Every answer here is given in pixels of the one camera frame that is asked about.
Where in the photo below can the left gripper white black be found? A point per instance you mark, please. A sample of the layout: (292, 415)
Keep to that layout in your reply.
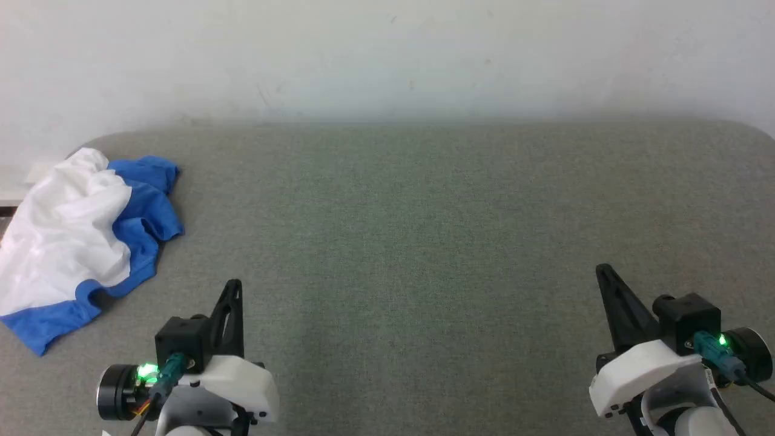
(242, 384)

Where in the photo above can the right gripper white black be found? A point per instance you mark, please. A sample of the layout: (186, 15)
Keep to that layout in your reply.
(642, 369)

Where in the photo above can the blue and white shirt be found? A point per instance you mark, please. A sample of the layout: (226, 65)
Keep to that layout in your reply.
(60, 230)

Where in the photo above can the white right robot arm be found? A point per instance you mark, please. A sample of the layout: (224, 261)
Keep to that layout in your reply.
(684, 412)

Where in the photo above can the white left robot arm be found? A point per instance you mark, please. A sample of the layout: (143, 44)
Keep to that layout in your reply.
(194, 412)

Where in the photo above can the grey fabric sofa cushion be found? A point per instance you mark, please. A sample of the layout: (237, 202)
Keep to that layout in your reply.
(393, 242)

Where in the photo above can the white baseboard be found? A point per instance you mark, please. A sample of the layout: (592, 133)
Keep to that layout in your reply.
(15, 184)

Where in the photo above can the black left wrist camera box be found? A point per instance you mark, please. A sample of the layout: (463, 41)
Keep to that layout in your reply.
(181, 339)

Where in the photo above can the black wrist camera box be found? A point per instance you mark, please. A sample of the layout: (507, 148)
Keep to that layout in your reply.
(181, 339)
(687, 318)

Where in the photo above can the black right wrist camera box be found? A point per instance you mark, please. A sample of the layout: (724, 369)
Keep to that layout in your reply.
(687, 318)

